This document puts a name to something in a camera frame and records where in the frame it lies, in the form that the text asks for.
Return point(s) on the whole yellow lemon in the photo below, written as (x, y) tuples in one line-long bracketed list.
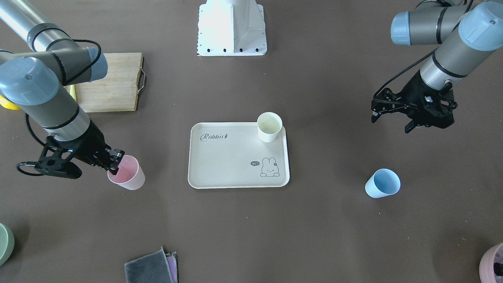
[(7, 104)]

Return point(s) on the grey folded cloth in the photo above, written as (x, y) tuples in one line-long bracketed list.
[(158, 267)]

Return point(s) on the green bowl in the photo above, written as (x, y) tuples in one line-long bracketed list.
[(7, 242)]

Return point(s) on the pink bowl with ice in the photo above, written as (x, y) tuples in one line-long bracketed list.
[(490, 267)]

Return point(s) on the pink cup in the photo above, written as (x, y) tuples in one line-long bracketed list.
[(130, 174)]

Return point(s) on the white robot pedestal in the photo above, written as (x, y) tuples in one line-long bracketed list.
[(231, 28)]

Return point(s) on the wooden cutting board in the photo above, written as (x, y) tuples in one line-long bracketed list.
[(118, 91)]

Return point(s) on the yellow plastic knife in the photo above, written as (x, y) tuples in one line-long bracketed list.
[(73, 92)]

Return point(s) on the blue cup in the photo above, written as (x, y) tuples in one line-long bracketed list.
[(384, 182)]

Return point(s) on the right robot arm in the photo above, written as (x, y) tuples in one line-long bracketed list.
[(35, 82)]

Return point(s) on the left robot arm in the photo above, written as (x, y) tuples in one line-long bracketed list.
[(465, 38)]

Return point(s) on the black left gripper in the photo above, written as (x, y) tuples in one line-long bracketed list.
[(411, 89)]

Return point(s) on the cream cup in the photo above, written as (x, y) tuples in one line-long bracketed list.
[(269, 125)]

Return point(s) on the beige rabbit tray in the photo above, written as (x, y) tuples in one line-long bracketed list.
[(231, 155)]

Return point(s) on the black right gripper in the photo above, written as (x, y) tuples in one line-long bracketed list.
[(91, 143)]

